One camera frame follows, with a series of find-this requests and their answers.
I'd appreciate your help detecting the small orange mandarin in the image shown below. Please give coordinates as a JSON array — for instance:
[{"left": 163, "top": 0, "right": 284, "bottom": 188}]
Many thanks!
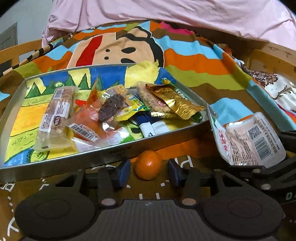
[{"left": 133, "top": 150, "right": 163, "bottom": 181}]

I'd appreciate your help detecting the white snack pouch with barcode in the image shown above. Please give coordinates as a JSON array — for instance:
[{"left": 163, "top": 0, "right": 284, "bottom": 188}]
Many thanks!
[{"left": 207, "top": 106, "right": 286, "bottom": 168}]

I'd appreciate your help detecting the green sausage stick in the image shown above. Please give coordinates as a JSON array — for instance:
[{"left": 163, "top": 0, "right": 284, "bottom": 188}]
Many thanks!
[{"left": 159, "top": 78, "right": 206, "bottom": 123}]

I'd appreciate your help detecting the orange snack clear pouch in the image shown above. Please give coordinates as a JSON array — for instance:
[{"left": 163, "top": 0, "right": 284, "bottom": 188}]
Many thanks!
[{"left": 65, "top": 78, "right": 130, "bottom": 148}]

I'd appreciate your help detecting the blue white snack packet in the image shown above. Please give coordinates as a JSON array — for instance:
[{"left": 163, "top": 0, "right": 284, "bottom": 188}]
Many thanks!
[{"left": 133, "top": 111, "right": 170, "bottom": 138}]

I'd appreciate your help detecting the gold foil snack pouch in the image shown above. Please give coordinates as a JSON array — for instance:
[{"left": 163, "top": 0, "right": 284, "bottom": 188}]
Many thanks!
[{"left": 146, "top": 84, "right": 205, "bottom": 120}]

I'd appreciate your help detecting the nut bar clear wrapper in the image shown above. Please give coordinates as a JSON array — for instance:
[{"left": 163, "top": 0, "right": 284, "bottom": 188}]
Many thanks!
[{"left": 32, "top": 86, "right": 79, "bottom": 152}]

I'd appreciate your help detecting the dark snack clear wrapper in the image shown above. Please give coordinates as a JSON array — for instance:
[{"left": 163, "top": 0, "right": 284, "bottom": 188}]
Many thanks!
[{"left": 98, "top": 93, "right": 127, "bottom": 132}]

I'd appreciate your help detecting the yellow green biscuit packet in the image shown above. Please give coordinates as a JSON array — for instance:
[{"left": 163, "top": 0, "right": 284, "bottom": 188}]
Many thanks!
[{"left": 99, "top": 84, "right": 149, "bottom": 121}]

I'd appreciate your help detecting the metal tray with dinosaur drawing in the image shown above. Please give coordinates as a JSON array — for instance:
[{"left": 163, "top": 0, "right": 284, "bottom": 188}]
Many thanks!
[{"left": 1, "top": 61, "right": 213, "bottom": 182}]

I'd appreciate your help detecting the floral white quilt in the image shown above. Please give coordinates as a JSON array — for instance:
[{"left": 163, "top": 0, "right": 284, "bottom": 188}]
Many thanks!
[{"left": 234, "top": 58, "right": 295, "bottom": 131}]

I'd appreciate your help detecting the colourful cartoon monkey blanket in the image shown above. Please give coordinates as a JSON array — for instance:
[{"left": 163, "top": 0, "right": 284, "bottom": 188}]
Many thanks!
[{"left": 1, "top": 21, "right": 295, "bottom": 240}]

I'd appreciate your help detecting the pink draped sheet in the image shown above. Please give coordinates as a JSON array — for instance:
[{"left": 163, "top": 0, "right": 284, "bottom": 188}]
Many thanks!
[{"left": 42, "top": 0, "right": 295, "bottom": 50}]

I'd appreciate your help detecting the grey door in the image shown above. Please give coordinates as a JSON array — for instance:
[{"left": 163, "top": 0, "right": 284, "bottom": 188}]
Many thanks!
[{"left": 0, "top": 23, "right": 18, "bottom": 50}]

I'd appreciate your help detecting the wooden right bed frame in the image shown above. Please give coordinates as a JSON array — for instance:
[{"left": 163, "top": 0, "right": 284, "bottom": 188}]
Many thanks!
[{"left": 222, "top": 40, "right": 296, "bottom": 77}]

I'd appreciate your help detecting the wooden bed rail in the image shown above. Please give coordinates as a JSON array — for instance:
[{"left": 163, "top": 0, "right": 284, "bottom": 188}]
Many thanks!
[{"left": 0, "top": 39, "right": 42, "bottom": 72}]

